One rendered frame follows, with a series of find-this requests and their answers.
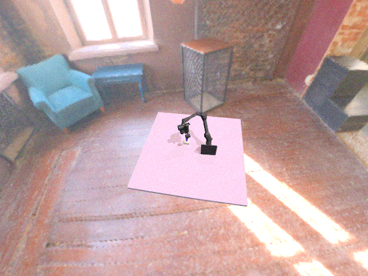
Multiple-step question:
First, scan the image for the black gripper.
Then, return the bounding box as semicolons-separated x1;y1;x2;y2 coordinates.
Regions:
184;128;190;139

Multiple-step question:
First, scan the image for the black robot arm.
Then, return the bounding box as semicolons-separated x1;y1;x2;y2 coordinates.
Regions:
178;112;213;145

